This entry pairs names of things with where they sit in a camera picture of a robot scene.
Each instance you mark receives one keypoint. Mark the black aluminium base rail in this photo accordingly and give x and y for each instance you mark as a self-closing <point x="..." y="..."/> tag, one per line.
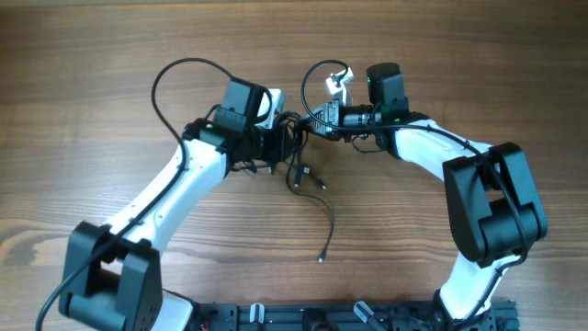
<point x="360" y="316"/>

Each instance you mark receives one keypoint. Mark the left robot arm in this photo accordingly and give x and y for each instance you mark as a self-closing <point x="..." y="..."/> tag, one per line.
<point x="112" y="274"/>

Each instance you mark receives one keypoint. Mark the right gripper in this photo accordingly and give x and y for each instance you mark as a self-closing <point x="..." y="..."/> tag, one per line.
<point x="331" y="111"/>

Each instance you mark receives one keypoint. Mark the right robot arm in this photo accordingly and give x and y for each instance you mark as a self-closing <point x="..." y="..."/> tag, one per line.
<point x="495" y="213"/>

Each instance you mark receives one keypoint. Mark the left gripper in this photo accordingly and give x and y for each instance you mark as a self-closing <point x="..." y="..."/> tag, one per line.
<point x="277" y="148"/>

